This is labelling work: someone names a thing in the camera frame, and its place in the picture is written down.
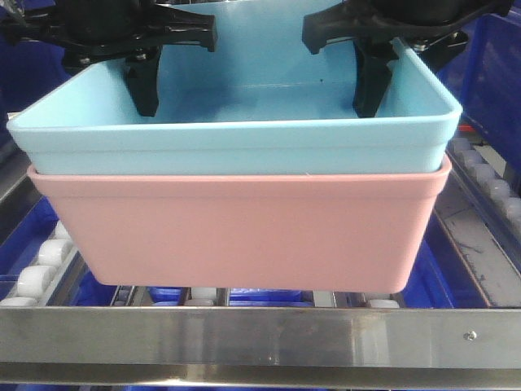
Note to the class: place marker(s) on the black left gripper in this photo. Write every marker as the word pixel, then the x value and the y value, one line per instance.
pixel 113 29

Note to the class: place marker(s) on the white roller track left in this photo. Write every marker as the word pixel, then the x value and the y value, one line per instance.
pixel 36 282

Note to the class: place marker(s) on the stainless steel shelf frame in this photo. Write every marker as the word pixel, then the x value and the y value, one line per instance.
pixel 340 344

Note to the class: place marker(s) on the pink plastic box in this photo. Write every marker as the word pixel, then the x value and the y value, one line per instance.
pixel 348 233

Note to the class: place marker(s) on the blue crate lower shelf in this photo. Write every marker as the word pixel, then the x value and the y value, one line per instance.
pixel 436 281

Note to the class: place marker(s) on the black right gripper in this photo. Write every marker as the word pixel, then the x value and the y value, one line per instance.
pixel 432 28

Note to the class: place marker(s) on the white roller track right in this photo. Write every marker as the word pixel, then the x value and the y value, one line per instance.
pixel 495 188

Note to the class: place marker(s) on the blue crate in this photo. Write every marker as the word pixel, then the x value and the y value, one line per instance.
pixel 485 79
pixel 29 70

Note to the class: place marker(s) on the white roller track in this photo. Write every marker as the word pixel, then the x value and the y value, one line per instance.
pixel 36 282
pixel 495 188
pixel 383 304

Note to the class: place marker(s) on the light blue plastic box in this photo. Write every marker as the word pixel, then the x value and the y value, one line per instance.
pixel 261 103

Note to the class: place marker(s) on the white roller track middle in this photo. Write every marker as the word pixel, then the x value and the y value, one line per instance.
pixel 383 304

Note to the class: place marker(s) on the blue crate far right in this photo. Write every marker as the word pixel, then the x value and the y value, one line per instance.
pixel 485 79

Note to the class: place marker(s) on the blue crate far left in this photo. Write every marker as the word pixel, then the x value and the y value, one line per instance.
pixel 29 70

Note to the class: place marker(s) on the steel divider rail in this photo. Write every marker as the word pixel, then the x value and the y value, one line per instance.
pixel 485 250

